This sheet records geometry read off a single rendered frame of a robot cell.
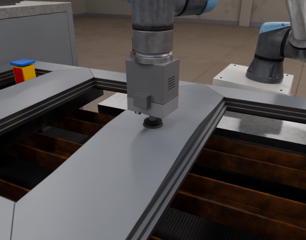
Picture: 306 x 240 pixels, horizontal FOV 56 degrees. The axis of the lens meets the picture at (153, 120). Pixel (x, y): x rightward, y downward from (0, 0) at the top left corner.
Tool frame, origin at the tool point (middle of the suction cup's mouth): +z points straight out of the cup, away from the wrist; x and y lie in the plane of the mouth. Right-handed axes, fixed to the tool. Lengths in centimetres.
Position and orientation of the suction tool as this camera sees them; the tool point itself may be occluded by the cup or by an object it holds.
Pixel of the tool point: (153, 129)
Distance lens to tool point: 61.0
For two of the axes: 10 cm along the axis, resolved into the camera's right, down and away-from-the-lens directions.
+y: 8.5, 2.3, -4.8
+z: 0.0, 9.0, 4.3
